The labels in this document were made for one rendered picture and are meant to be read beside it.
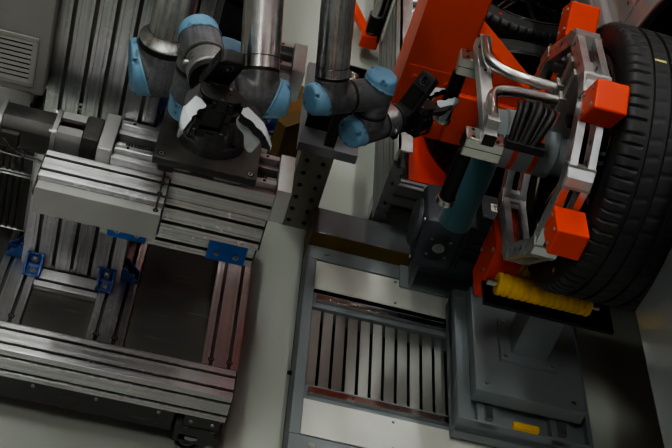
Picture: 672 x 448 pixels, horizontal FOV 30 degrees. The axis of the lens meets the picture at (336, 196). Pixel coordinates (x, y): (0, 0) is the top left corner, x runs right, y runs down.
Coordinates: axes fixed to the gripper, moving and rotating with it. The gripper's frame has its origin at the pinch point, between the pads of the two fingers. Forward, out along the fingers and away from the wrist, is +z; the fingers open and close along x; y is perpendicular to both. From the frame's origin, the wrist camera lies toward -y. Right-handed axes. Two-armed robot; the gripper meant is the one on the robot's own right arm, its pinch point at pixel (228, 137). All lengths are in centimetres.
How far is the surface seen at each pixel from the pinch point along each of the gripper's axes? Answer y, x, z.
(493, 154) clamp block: 21, -77, -45
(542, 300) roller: 58, -110, -43
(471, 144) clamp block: 21, -71, -47
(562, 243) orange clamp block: 26, -90, -25
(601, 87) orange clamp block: -4, -89, -41
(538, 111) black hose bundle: 8, -82, -46
